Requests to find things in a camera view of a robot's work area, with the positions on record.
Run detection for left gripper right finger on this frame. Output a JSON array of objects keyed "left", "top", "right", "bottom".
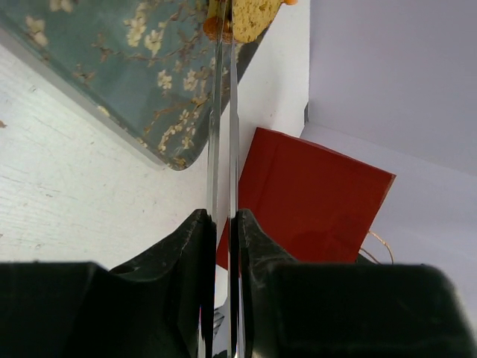
[{"left": 230, "top": 210, "right": 476, "bottom": 357}]

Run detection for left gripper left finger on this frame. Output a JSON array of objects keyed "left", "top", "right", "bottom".
[{"left": 1, "top": 209, "right": 215, "bottom": 357}]

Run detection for red paper bag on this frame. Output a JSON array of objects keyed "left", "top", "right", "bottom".
[{"left": 238, "top": 128, "right": 395, "bottom": 263}]

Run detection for sliced bread piece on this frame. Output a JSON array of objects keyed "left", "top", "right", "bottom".
[{"left": 203, "top": 0, "right": 297, "bottom": 43}]

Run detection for metal serving tongs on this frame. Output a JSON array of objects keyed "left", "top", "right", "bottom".
[{"left": 204, "top": 1, "right": 245, "bottom": 357}]

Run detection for floral metal tray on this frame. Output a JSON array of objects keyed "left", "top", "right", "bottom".
[{"left": 0, "top": 0, "right": 269, "bottom": 172}]

